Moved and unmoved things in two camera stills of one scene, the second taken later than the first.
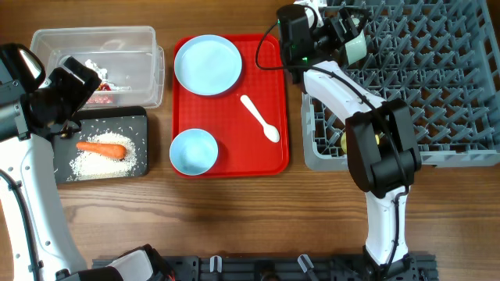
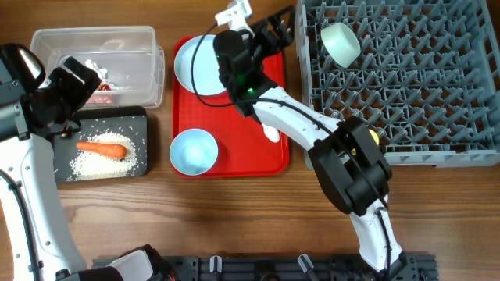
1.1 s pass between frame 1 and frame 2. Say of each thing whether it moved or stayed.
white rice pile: stayed
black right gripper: moved
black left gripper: stayed
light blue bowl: stayed
